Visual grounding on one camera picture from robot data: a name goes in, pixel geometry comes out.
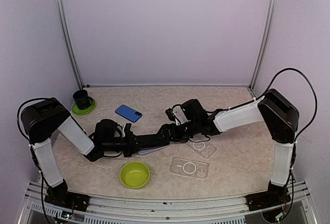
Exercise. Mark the clear phone case lower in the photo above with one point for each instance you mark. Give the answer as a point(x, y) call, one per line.
point(189, 168)

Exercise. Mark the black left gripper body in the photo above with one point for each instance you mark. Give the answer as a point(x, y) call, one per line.
point(128, 147)

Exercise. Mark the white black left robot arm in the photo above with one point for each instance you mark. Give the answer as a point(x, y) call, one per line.
point(38, 119)

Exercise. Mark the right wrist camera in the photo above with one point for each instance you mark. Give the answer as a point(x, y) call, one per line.
point(176, 115)

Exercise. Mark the clear phone case upper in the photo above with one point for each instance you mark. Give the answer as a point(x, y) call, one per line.
point(203, 149)

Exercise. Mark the right aluminium frame post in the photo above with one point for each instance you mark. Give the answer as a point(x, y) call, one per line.
point(263, 45)

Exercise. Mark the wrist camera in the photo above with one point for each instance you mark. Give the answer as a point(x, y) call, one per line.
point(176, 115)
point(126, 130)

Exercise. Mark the dark green mug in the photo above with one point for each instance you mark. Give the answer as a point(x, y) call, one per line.
point(82, 99)

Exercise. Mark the aluminium frame post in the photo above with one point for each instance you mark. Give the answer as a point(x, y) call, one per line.
point(263, 45)
point(68, 43)

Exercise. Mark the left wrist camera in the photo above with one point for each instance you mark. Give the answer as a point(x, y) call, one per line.
point(126, 130)

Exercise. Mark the clear phone case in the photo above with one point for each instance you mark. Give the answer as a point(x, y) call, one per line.
point(203, 149)
point(189, 168)

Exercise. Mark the front aluminium rail base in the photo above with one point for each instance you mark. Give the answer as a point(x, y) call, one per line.
point(229, 209)

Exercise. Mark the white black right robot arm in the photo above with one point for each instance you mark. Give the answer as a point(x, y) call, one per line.
point(272, 108)

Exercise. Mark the black smartphone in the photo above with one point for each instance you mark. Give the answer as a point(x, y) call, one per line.
point(158, 145)

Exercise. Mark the left aluminium frame post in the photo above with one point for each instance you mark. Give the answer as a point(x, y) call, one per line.
point(68, 43)

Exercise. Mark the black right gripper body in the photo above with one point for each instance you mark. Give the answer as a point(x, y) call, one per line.
point(180, 136)

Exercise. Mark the green bowl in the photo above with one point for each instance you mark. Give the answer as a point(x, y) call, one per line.
point(135, 175)

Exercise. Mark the blue smartphone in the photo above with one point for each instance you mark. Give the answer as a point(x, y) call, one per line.
point(128, 113)

